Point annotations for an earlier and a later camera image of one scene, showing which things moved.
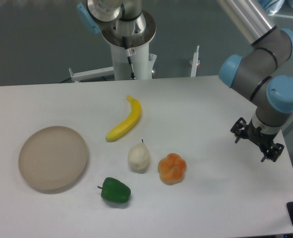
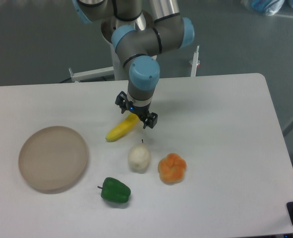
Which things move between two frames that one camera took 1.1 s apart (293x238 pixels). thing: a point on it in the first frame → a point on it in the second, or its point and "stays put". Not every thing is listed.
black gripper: (241, 129) → (141, 111)
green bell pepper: (115, 190) stays put
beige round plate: (53, 157) stays put
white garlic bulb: (139, 157) stays put
